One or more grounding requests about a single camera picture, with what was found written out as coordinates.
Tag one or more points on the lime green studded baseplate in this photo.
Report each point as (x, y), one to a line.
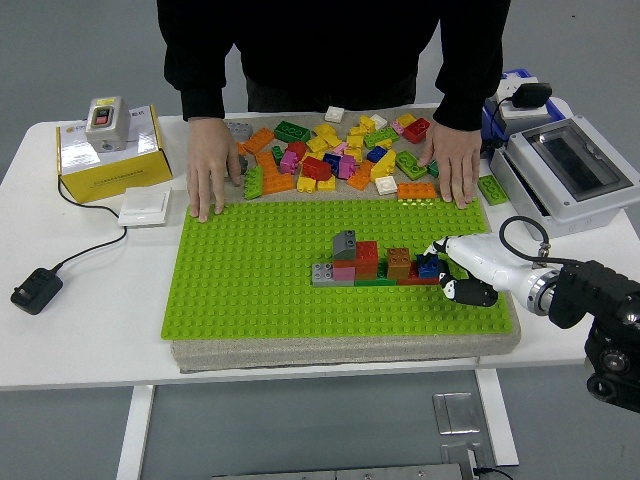
(250, 280)

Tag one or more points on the white power socket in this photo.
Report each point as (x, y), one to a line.
(507, 89)

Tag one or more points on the lime green long brick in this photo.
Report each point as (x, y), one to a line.
(254, 184)
(380, 136)
(407, 166)

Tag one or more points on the red square brick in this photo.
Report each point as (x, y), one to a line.
(367, 253)
(296, 149)

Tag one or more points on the orange long brick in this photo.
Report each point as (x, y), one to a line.
(260, 141)
(417, 191)
(266, 161)
(278, 183)

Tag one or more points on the red-orange flat brick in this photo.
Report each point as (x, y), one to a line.
(344, 264)

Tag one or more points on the grey push-button switch box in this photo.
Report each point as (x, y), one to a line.
(105, 129)

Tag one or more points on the person's right hand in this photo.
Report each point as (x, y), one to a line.
(210, 160)

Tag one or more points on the metal floor plate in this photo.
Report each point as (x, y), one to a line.
(455, 412)
(457, 452)

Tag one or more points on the white table leg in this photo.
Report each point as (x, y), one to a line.
(495, 415)
(135, 435)

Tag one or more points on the person's right forearm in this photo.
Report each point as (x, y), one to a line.
(204, 95)

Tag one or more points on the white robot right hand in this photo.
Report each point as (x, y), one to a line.
(480, 257)

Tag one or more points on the grey long brick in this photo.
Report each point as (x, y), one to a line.
(240, 131)

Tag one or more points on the magenta brick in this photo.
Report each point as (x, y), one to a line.
(346, 166)
(289, 162)

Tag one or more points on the small dark green brick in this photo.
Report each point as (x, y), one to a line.
(276, 154)

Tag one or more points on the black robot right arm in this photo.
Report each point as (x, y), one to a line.
(585, 295)

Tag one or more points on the dark green long brick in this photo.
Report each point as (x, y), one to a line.
(291, 132)

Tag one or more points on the brown square brick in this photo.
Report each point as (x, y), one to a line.
(399, 263)

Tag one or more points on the blue square brick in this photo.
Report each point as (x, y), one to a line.
(429, 266)
(376, 153)

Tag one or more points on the small orange brick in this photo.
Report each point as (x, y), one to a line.
(241, 148)

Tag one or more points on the yellow curved brick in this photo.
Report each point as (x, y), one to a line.
(382, 165)

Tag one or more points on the person's left forearm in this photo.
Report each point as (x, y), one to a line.
(460, 100)

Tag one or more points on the small pink brick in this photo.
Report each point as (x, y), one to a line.
(340, 148)
(396, 128)

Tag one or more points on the black power adapter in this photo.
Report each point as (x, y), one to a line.
(36, 291)

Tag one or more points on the white wall switch panel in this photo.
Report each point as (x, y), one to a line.
(145, 207)

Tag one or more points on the blue plastic bin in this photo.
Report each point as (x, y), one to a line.
(556, 107)

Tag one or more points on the white square tile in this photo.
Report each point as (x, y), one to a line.
(378, 120)
(385, 185)
(334, 114)

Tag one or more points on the grey low brick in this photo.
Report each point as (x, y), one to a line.
(323, 276)

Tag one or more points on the white switch plate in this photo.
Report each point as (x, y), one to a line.
(525, 113)

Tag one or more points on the dark grey sloped brick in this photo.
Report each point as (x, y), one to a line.
(244, 164)

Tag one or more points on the grey distribution box clear lid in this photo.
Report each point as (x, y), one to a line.
(575, 165)

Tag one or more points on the grey metal base panel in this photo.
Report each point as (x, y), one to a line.
(340, 472)

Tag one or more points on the yellow cardboard box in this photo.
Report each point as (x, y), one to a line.
(120, 175)

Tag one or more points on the black charger plug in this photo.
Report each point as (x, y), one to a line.
(532, 95)

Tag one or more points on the dark blue brick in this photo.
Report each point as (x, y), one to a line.
(331, 160)

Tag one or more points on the person's left hand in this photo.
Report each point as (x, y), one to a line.
(456, 160)

